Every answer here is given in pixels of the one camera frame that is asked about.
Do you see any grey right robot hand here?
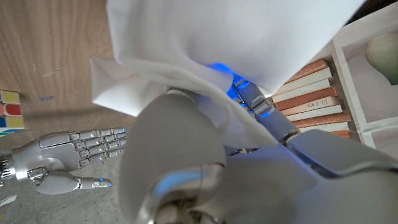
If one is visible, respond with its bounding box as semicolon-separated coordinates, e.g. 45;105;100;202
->
0;126;127;196

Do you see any white cloth napkin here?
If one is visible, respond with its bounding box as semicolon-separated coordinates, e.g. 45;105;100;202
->
90;0;368;149

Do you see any Rubik's cube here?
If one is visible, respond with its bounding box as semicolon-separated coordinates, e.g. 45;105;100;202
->
0;89;25;137

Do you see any printed bookshelf backdrop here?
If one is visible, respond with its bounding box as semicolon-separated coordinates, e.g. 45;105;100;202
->
270;6;398;159

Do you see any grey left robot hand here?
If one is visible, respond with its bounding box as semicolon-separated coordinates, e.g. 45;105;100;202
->
118;63;398;224

